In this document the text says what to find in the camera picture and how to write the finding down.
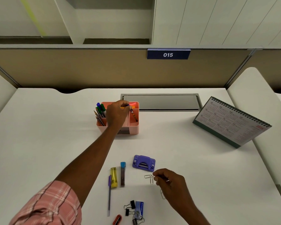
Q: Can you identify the person's left hand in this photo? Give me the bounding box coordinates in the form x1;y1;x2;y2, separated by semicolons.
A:
106;100;133;132

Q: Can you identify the person's right hand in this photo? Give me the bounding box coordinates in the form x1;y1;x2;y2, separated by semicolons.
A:
152;168;198;216

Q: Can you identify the black pencil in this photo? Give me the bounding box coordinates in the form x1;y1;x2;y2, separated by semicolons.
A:
97;109;107;126

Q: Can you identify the dark pen colourful print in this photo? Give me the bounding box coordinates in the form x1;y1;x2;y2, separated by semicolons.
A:
125;104;139;122

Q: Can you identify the pink desk organizer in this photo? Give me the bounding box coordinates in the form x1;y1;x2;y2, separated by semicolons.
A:
96;101;140;135

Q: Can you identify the purple hole punch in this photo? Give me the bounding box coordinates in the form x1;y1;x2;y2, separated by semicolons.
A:
132;155;156;173

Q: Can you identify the blue staple box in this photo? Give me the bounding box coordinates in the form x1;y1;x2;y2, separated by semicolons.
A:
135;201;145;219

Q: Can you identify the grey lead case blue cap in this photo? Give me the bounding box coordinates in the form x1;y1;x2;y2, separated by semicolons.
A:
120;162;126;187

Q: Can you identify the yellow transparent lead case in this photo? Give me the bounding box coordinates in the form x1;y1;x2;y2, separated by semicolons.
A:
110;167;118;188

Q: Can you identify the purple gel pen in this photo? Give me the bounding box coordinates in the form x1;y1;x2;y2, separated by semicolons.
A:
107;175;112;217

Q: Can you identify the green spiral desk calendar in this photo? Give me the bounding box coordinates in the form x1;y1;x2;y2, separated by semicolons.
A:
192;96;272;149

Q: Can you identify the beige partition panel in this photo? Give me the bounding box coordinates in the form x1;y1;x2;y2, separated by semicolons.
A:
226;49;281;93
0;62;16;88
0;48;252;93

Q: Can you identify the blue number sign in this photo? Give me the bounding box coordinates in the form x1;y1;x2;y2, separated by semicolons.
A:
147;48;191;60

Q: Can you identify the white open shelf unit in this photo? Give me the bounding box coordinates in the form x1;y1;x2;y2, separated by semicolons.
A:
0;0;156;46

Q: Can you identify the pink plaid sleeve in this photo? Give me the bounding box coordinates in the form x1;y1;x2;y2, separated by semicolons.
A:
9;180;82;225

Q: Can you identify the white side divider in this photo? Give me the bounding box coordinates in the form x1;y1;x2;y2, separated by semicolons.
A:
226;67;281;185
0;67;17;126

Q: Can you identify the white panelled cabinet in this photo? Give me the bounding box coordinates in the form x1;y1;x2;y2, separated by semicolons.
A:
152;0;281;49

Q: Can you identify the grey cable tray cover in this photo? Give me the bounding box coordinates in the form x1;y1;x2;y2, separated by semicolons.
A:
121;93;203;112

